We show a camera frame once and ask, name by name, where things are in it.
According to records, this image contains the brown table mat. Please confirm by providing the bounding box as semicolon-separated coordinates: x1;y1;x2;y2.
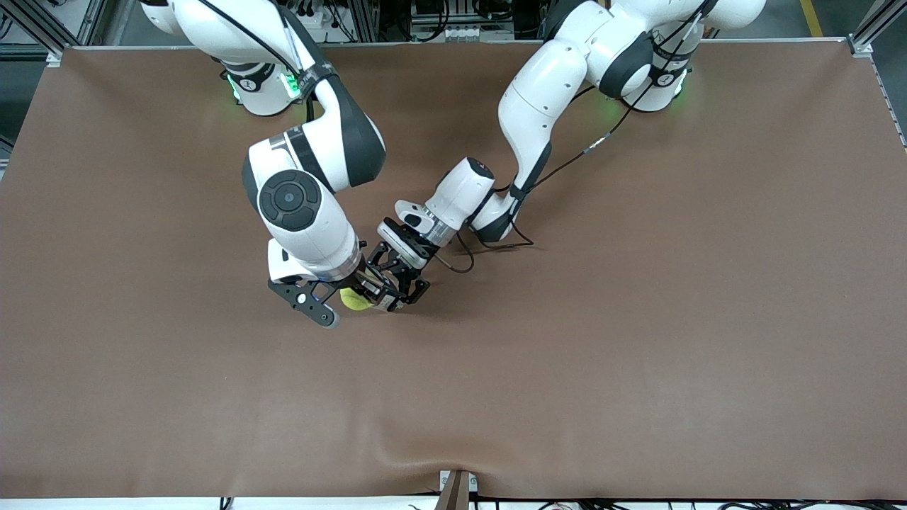
0;39;907;501

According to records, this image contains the white power strip with plugs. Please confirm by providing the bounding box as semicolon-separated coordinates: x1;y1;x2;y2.
301;0;339;33

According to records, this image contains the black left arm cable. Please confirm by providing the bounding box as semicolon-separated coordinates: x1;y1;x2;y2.
432;28;709;273

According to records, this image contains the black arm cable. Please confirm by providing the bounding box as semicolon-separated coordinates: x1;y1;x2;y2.
198;0;320;121
432;28;709;273

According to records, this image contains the brown clamp bar with bracket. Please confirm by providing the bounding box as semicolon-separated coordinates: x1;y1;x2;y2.
434;470;480;510

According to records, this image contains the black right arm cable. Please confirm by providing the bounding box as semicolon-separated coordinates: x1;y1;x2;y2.
198;0;320;121

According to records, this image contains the aluminium frame post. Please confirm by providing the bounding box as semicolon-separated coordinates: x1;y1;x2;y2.
847;0;907;57
0;0;68;68

